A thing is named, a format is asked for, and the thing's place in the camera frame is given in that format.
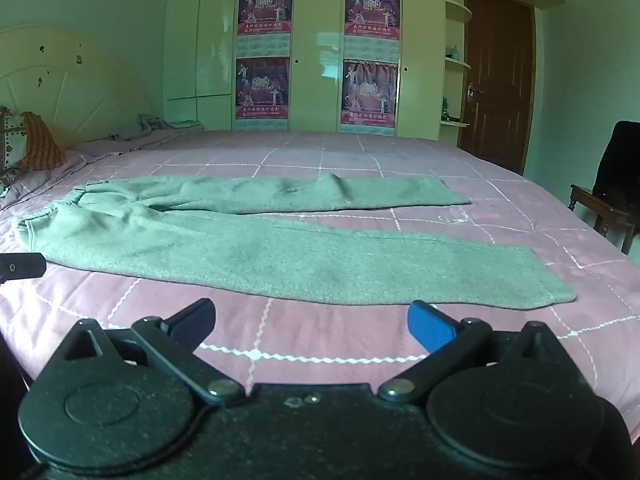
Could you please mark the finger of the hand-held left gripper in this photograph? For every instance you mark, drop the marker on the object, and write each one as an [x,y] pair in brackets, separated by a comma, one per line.
[22,265]

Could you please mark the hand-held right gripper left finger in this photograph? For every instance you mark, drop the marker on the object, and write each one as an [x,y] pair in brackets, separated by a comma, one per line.
[192,318]

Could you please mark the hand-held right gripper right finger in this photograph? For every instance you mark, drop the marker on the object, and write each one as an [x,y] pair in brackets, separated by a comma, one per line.
[431,327]

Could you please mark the grey pants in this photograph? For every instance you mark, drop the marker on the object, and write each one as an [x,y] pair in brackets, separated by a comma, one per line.
[250,255]

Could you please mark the pink checked bed sheet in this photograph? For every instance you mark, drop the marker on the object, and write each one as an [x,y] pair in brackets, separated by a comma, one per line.
[320,332]

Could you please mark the orange patterned pillow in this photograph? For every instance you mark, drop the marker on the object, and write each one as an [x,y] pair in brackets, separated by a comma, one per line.
[42,142]

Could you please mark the white patterned pillow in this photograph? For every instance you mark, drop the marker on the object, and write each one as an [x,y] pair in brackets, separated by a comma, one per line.
[11,137]

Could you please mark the crumpled grey cloth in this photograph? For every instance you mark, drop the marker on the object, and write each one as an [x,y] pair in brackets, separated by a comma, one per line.
[142,127]

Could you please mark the cream bed headboard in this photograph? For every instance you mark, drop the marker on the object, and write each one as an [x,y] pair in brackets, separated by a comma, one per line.
[75,85]

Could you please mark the dark wooden chair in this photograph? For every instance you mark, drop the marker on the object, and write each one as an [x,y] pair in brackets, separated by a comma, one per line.
[597,210]

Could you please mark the small dark shelf ornament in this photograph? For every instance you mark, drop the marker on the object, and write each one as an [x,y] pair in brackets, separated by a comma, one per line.
[446,110]

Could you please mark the cream corner shelf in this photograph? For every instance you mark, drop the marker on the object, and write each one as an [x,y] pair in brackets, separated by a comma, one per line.
[452,85]

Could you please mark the brown wooden door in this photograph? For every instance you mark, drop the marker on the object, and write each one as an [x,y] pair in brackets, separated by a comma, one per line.
[500,85]

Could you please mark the dark cloth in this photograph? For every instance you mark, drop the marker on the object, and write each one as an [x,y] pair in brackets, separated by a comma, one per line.
[620,160]

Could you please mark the cream wardrobe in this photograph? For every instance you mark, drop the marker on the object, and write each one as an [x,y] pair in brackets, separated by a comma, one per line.
[315,85]

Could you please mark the small teal ornament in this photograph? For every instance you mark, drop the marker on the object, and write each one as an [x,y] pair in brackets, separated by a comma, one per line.
[453,52]

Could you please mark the wall poster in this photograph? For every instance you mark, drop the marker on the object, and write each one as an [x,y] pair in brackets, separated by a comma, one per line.
[265,10]
[372,10]
[370,95]
[262,92]

